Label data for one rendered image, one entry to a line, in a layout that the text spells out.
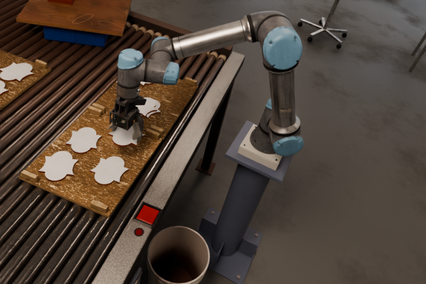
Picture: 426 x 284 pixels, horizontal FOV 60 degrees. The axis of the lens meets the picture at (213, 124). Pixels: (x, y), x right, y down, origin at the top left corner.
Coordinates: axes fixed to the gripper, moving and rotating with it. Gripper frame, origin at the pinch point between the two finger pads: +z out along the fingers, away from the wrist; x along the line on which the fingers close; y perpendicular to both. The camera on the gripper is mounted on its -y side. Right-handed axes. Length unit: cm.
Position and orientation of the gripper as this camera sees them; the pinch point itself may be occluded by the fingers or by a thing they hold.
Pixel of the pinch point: (127, 134)
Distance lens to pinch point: 141.6
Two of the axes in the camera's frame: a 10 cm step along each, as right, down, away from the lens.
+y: -3.2, 5.4, -7.8
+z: -2.1, 7.6, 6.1
